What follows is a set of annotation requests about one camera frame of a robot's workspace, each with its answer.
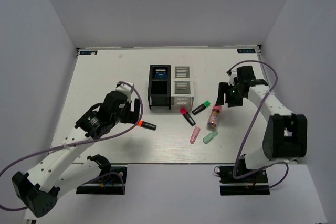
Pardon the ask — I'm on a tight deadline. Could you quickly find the white slotted organizer box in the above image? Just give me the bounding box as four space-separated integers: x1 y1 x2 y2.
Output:
171 66 194 110

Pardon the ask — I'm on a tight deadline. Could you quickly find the right blue corner label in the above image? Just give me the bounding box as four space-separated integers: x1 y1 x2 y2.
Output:
237 49 256 54

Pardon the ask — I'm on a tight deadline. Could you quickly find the blue ink jar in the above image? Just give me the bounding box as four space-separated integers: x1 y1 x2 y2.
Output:
154 71 168 79

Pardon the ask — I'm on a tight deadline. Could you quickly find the pink correction tape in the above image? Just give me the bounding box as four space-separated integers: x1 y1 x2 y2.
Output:
190 126 201 144

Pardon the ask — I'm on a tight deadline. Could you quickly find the red cap black highlighter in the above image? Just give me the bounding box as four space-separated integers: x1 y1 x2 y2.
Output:
180 108 196 126

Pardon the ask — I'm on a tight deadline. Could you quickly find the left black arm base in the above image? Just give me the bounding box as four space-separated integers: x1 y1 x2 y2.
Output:
76 165 128 195

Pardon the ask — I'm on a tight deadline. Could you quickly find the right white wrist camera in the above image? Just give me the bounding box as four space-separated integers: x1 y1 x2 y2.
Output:
227 70 238 86

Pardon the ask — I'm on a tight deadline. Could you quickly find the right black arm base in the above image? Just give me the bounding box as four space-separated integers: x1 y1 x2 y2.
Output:
214 165 270 196

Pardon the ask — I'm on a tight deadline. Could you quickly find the left blue corner label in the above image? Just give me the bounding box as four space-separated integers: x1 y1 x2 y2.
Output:
79 50 97 55

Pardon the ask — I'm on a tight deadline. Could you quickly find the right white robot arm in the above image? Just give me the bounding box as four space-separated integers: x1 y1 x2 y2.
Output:
216 66 308 182

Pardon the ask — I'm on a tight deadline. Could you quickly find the black slotted organizer box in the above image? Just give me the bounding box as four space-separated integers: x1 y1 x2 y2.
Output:
148 65 172 110

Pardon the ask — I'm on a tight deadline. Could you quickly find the pink cap glitter bottle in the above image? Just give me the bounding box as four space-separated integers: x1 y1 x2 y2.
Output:
207 105 222 130

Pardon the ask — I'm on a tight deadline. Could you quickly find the orange cap black highlighter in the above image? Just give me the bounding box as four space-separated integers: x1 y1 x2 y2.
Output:
138 121 157 131

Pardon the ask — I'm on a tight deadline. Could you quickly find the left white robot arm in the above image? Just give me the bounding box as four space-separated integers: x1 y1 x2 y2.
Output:
12 87 140 218

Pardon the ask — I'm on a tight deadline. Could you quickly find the green correction tape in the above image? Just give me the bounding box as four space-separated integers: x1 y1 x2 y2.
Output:
203 131 218 144

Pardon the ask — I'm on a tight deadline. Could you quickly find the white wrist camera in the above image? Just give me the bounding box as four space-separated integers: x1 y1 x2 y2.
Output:
227 70 238 86
115 82 134 102

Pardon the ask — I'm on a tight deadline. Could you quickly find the blue corner label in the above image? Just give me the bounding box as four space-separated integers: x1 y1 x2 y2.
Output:
237 49 256 54
79 50 97 55

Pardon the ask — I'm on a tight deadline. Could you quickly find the green cap black highlighter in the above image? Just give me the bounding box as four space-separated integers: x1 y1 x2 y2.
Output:
192 101 211 115

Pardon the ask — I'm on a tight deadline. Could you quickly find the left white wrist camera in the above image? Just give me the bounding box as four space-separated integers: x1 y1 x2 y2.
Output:
115 82 134 102

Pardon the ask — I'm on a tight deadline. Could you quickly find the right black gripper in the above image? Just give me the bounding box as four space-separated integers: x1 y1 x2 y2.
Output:
215 82 245 107

